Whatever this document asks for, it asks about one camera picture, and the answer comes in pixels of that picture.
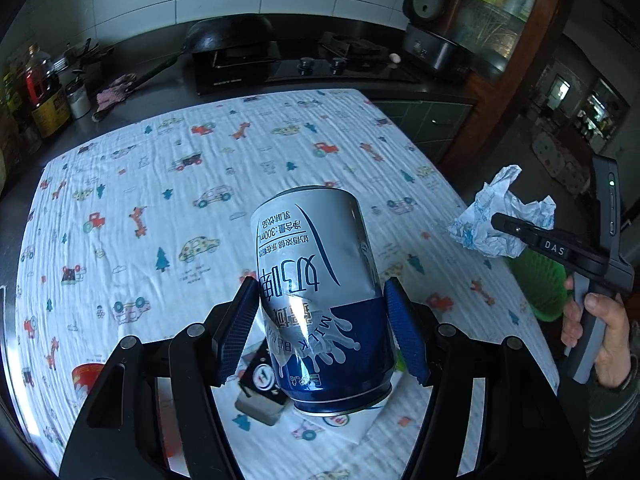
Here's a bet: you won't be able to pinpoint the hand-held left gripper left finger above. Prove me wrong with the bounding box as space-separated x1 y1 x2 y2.
59 276 261 480

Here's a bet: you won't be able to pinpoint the person's right forearm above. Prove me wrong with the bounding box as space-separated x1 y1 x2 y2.
582 355 640 480

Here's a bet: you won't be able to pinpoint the white paper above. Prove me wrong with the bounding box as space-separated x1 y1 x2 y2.
446 164 557 260

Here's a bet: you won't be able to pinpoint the black rice cooker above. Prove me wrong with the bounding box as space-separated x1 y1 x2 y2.
402 0 468 73

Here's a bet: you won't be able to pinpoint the white cartoon printed blanket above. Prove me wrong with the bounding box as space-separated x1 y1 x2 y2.
10 88 560 480

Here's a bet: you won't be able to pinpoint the green cabinet doors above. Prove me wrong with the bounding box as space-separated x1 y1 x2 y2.
372 100 473 158

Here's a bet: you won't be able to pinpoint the dotted playpen fence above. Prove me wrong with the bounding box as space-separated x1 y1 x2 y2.
530 125 591 193

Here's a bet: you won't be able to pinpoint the wooden glass door cabinet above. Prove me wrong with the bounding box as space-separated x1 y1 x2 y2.
432 0 583 161

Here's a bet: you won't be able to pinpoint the black wok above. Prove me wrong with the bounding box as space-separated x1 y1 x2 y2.
120 15 275 96

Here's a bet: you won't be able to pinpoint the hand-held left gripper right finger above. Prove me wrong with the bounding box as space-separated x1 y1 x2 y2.
382 276 586 480

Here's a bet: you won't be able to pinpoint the black utensil holder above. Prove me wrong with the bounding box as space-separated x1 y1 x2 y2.
62 37 113 81

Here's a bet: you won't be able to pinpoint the dark sauce bottle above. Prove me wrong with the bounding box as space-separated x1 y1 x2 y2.
0 72 31 161

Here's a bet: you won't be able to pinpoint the red paper bowl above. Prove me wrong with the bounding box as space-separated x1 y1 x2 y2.
71 362 108 401

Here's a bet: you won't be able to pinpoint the white jar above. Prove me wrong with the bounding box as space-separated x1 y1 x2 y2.
65 80 91 120

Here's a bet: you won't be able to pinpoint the green plastic basket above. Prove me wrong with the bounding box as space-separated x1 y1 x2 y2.
505 247 568 323

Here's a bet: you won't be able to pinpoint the oil bottle with yellow label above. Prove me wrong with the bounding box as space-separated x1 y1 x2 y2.
22 45 71 138

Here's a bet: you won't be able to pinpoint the black gas stove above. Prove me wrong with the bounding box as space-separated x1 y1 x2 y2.
192 32 421 97

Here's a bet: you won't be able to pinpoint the pink cloth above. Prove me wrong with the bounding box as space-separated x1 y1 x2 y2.
92 74 137 122

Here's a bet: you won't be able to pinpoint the person's right hand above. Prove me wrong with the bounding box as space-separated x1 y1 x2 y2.
561 275 632 390

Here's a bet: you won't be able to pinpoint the blue and white can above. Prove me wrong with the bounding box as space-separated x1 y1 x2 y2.
250 186 401 416

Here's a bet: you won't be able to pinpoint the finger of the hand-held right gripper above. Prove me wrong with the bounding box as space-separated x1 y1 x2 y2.
491 212 542 252

